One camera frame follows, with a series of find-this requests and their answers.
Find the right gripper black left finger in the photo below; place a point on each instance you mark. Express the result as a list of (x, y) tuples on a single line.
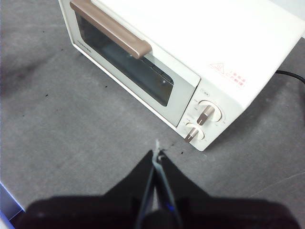
[(95, 212)]

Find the temperature knob of oven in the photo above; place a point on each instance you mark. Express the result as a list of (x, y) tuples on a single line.
[(207, 114)]

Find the white Toshiba toaster oven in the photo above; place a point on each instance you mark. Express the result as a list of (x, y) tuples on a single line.
[(202, 35)]

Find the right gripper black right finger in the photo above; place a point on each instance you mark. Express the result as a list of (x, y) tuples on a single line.
[(226, 214)]

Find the timer knob of oven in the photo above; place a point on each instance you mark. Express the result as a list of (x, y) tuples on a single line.
[(193, 134)]

